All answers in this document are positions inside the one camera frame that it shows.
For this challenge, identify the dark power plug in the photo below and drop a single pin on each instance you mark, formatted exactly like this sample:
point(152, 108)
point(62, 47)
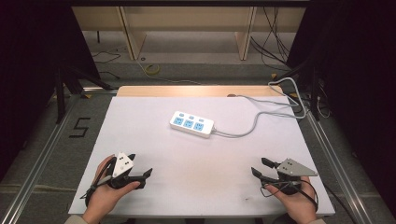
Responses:
point(232, 95)

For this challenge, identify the aluminium floor rail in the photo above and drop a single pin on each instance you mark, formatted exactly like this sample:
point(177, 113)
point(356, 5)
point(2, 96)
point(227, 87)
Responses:
point(337, 168)
point(37, 165)

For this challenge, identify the black curtain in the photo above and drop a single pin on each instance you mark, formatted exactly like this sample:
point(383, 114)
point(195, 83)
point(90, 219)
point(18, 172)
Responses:
point(28, 77)
point(358, 93)

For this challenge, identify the yellow tape roll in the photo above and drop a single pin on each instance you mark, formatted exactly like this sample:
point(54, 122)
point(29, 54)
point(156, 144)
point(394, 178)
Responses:
point(152, 69)

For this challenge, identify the beige wooden shelf unit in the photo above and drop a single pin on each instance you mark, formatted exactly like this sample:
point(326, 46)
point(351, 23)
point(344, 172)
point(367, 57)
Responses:
point(186, 18)

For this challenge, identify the white table cover sheet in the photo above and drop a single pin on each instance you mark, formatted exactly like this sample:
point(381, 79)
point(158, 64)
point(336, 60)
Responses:
point(193, 174)

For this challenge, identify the short aluminium rail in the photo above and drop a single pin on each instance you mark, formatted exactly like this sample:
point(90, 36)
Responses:
point(99, 90)

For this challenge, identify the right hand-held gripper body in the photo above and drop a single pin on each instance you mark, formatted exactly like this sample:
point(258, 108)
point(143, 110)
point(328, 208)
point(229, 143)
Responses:
point(292, 168)

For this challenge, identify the white power strip blue sockets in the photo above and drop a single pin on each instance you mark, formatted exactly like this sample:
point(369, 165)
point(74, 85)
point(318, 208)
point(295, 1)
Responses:
point(191, 124)

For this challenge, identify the wooden table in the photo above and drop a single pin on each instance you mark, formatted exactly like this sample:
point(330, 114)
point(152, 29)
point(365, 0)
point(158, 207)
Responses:
point(193, 90)

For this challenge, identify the black metal stand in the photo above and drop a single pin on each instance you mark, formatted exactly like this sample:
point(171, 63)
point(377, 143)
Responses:
point(67, 81)
point(313, 87)

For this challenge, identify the person's left hand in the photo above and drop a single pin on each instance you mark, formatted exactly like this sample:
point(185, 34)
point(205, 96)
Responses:
point(104, 197)

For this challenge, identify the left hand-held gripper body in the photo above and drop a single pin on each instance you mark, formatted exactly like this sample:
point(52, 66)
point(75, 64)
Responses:
point(123, 165)

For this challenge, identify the person's right hand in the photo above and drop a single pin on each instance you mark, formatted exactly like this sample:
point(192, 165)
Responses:
point(299, 203)

